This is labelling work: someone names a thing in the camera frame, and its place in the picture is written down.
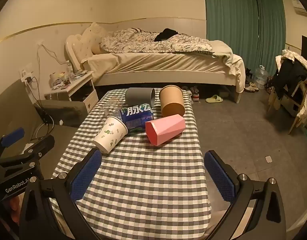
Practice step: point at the grey sofa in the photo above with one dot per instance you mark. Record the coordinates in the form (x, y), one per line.
(11, 105)

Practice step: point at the grey cup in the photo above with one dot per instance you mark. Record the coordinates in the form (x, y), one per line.
(138, 96)

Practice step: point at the pink faceted cup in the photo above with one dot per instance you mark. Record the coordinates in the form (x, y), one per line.
(166, 130)

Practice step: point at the white plaid shirt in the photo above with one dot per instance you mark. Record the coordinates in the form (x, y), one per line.
(291, 54)

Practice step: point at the beige blanket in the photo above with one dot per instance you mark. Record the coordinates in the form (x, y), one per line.
(226, 52)

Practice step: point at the narrow green curtain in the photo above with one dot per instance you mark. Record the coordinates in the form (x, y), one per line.
(271, 35)

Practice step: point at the white paper scrap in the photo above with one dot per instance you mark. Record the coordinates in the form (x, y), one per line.
(269, 159)

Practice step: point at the black jacket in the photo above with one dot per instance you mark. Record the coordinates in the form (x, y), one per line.
(289, 76)

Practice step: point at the person's left hand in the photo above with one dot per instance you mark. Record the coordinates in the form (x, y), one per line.
(14, 206)

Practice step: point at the floral duvet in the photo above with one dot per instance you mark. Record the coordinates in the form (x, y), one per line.
(143, 42)

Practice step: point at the green slipper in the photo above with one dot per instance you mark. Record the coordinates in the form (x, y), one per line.
(214, 99)

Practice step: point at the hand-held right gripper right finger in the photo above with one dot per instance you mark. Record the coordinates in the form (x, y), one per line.
(219, 177)

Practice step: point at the cream bed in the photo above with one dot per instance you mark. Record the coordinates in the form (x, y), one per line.
(156, 65)

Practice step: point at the blue-label plastic bottle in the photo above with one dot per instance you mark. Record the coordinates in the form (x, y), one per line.
(136, 117)

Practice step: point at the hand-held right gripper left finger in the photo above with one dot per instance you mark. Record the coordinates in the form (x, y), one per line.
(85, 176)

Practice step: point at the grey checked tablecloth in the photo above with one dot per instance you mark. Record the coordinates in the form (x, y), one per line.
(148, 180)

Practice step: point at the white wall socket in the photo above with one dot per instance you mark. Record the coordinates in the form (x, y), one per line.
(26, 73)

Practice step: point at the wide green curtain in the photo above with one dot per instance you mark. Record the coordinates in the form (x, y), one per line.
(231, 17)

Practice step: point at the wooden chair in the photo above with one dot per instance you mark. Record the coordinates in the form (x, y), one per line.
(297, 120)

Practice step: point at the small clear bottle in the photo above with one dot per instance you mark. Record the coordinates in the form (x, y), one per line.
(68, 67)

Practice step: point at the black power strip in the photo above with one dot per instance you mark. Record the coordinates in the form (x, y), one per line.
(44, 116)

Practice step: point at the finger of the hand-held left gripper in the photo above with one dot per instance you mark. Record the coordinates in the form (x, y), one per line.
(42, 146)
(13, 135)

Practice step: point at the cream pillow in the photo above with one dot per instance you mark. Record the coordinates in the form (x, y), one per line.
(93, 36)

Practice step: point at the clear plastic cup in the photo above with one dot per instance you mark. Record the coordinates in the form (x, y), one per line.
(109, 108)

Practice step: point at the pair of grey sneakers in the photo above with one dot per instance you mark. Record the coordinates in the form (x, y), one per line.
(193, 93)

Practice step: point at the white nightstand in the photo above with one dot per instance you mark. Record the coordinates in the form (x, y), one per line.
(78, 90)

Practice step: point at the white air conditioner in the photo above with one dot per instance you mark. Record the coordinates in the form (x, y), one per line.
(299, 6)

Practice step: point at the white leaf-print paper cup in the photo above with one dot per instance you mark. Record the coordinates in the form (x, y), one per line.
(111, 135)

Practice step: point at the black garment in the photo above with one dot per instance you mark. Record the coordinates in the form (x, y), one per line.
(166, 34)

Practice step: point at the pair of white shoes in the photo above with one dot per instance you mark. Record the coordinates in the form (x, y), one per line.
(251, 87)

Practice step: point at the brown paper cup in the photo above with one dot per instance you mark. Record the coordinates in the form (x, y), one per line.
(171, 102)

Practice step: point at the large clear water jug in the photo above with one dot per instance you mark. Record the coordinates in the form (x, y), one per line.
(261, 77)

